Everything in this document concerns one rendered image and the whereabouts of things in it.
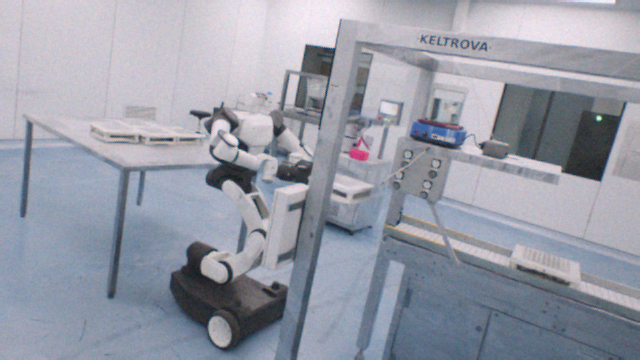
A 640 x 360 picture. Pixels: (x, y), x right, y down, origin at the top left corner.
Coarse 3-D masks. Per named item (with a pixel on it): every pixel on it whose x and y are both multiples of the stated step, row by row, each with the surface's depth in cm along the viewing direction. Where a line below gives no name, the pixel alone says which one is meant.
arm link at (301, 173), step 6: (288, 168) 230; (294, 168) 231; (300, 168) 230; (306, 168) 230; (288, 174) 229; (294, 174) 231; (300, 174) 231; (306, 174) 230; (288, 180) 231; (294, 180) 233; (300, 180) 231; (306, 180) 231
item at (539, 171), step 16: (400, 144) 200; (416, 144) 197; (432, 144) 195; (464, 160) 187; (480, 160) 184; (496, 160) 182; (512, 160) 190; (528, 160) 202; (528, 176) 176; (544, 176) 173
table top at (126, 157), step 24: (48, 120) 342; (72, 120) 359; (96, 120) 378; (144, 120) 421; (72, 144) 298; (96, 144) 295; (120, 144) 308; (120, 168) 258; (144, 168) 267; (168, 168) 279; (192, 168) 292
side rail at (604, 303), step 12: (384, 228) 210; (408, 240) 205; (420, 240) 202; (444, 252) 197; (456, 252) 195; (480, 264) 190; (492, 264) 188; (516, 276) 184; (528, 276) 182; (540, 276) 180; (552, 288) 178; (564, 288) 176; (588, 300) 172; (600, 300) 170; (624, 312) 167; (636, 312) 165
